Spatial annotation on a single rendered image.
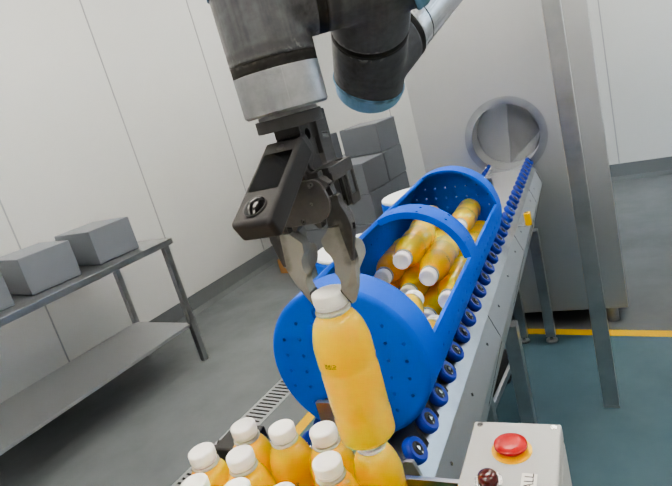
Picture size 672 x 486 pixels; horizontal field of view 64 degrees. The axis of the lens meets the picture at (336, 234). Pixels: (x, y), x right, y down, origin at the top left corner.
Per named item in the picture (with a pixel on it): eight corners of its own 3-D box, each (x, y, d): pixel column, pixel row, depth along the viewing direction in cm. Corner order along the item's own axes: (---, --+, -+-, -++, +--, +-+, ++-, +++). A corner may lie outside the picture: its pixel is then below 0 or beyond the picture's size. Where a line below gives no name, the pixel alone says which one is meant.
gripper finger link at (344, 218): (370, 251, 57) (336, 175, 55) (365, 257, 55) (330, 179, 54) (333, 263, 59) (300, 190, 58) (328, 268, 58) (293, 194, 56)
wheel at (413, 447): (412, 427, 86) (404, 433, 87) (404, 446, 82) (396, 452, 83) (433, 447, 86) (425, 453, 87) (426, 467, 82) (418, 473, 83)
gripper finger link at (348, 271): (389, 278, 62) (357, 206, 60) (372, 301, 57) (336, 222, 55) (366, 285, 63) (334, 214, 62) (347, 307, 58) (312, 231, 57)
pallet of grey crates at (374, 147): (422, 235, 525) (395, 115, 496) (388, 267, 461) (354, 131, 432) (322, 244, 591) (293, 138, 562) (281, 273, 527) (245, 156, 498)
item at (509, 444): (530, 440, 60) (528, 431, 60) (527, 462, 57) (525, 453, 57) (497, 438, 62) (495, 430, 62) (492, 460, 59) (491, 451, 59)
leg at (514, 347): (548, 468, 201) (519, 319, 186) (547, 480, 196) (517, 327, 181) (531, 467, 204) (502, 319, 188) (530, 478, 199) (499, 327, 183)
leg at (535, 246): (558, 338, 285) (539, 227, 270) (557, 343, 280) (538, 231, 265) (546, 338, 288) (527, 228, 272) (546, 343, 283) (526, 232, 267)
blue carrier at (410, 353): (506, 252, 162) (497, 160, 154) (441, 447, 87) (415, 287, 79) (416, 255, 174) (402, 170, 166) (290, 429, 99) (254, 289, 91)
